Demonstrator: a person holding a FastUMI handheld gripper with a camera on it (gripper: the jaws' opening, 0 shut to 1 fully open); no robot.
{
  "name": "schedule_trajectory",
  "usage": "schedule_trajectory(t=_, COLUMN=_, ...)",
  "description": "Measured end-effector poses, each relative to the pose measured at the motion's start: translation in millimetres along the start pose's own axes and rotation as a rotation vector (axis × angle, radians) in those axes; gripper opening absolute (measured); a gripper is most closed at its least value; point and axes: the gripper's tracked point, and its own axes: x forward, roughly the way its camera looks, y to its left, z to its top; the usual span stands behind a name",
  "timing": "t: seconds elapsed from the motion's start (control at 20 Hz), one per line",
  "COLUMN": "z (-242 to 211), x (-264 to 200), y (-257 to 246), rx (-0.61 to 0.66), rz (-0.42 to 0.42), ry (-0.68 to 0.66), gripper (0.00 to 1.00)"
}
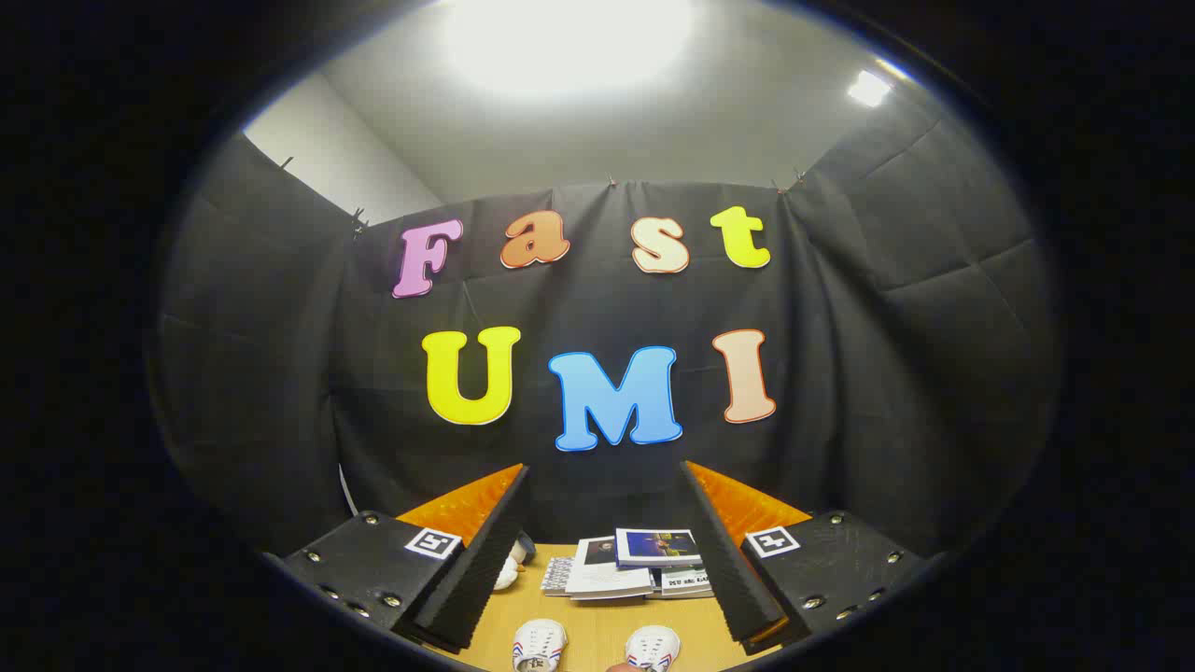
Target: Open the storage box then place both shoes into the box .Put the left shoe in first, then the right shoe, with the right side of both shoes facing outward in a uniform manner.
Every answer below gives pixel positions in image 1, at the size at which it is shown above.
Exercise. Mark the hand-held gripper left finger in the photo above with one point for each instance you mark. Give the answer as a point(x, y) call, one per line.
point(481, 569)

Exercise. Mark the large ceiling light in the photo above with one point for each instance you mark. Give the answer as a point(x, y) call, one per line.
point(560, 37)

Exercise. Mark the white book with dark photo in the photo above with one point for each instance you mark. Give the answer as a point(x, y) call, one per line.
point(607, 577)

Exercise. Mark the teal and white cover book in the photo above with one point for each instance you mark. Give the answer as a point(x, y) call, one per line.
point(686, 583)

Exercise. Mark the white penguin plush toy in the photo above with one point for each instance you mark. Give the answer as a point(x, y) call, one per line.
point(509, 571)

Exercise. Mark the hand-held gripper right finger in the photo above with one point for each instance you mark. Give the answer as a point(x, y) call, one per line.
point(733, 569)

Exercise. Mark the white canvas shoe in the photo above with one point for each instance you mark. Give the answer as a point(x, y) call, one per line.
point(653, 648)
point(539, 644)

